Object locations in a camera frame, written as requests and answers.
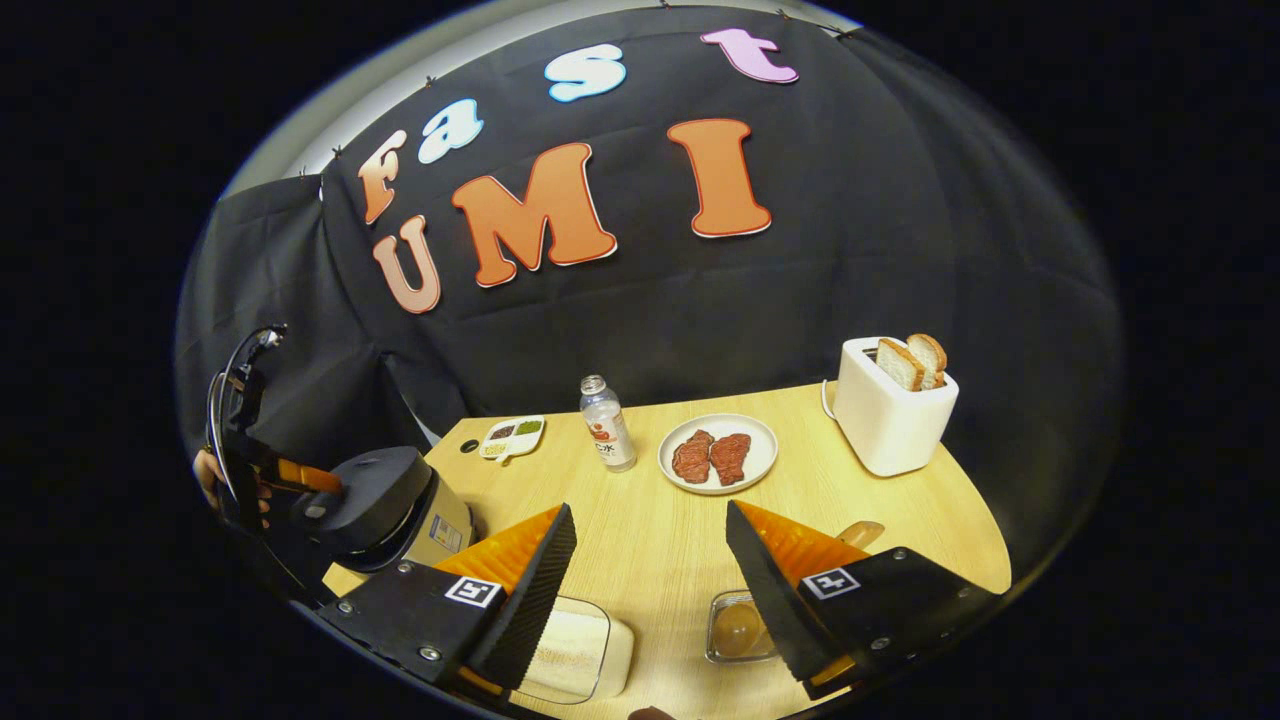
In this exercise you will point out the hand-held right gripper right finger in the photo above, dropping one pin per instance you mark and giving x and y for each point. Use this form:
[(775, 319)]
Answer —
[(775, 610)]

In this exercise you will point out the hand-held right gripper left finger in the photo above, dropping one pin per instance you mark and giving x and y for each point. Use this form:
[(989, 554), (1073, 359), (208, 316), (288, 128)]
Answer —
[(530, 600)]

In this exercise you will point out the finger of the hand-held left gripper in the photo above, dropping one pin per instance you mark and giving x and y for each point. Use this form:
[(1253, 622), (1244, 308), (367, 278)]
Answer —
[(305, 477)]

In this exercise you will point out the clear chopstick holder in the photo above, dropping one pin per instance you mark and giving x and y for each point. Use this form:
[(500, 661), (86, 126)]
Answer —
[(725, 640)]

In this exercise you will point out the clear rice container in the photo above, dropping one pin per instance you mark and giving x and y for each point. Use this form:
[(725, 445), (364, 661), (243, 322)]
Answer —
[(585, 645)]

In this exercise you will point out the wooden spoon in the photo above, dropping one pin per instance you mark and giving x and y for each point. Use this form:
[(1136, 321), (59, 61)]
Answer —
[(862, 533)]

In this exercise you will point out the brown meat piece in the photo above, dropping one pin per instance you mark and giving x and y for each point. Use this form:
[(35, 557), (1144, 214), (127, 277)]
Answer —
[(692, 458), (730, 460)]

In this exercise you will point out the white round plate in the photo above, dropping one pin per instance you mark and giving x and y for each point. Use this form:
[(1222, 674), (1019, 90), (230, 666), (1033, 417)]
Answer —
[(760, 450)]

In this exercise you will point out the white divided grain dish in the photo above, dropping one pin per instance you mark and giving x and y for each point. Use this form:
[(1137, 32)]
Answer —
[(512, 437)]

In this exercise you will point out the clear drink bottle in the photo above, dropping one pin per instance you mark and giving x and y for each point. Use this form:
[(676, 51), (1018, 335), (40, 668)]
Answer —
[(608, 430)]

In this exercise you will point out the white toaster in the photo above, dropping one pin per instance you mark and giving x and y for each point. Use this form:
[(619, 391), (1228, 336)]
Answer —
[(890, 420)]

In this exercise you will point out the toasted bread slice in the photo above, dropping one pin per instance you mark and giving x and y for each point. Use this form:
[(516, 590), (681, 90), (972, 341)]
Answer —
[(932, 358), (900, 365)]

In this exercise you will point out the black backdrop cloth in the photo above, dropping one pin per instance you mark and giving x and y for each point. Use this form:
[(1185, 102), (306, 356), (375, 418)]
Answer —
[(800, 280)]

